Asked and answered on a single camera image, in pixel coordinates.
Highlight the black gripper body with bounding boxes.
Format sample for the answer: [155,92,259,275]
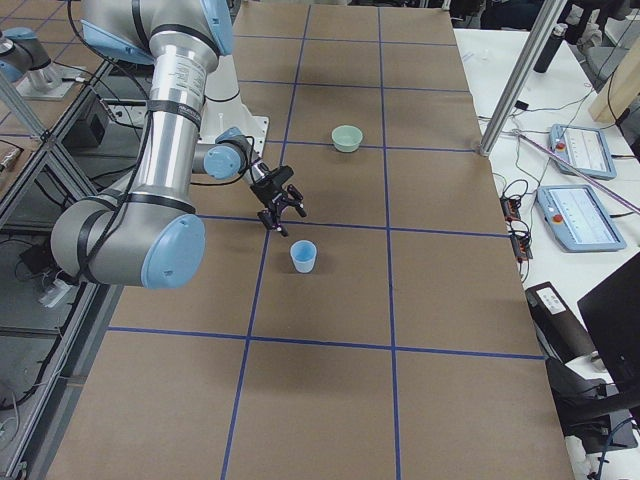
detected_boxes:
[250,166,294,210]

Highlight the light blue plastic cup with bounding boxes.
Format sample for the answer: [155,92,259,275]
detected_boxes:
[289,240,317,274]

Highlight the mint green bowl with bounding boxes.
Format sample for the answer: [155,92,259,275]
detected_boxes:
[331,125,364,153]

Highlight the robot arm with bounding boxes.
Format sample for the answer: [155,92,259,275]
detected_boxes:
[1,27,75,101]
[51,1,303,289]

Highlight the near blue teach pendant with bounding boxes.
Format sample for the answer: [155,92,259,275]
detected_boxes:
[536,185,627,253]

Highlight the blue teach pendant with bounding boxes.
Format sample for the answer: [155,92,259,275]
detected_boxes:
[536,185,627,253]
[549,124,617,180]

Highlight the far blue teach pendant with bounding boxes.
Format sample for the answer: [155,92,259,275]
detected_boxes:
[549,124,617,180]

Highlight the black cardboard box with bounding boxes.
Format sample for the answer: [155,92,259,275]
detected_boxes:
[525,282,596,363]

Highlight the black monitor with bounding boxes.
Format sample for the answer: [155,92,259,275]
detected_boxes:
[578,254,639,391]

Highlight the white camera mast base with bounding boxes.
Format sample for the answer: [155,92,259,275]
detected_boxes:
[200,55,269,154]

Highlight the aluminium frame post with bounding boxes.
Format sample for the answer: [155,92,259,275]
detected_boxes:
[478,0,566,157]

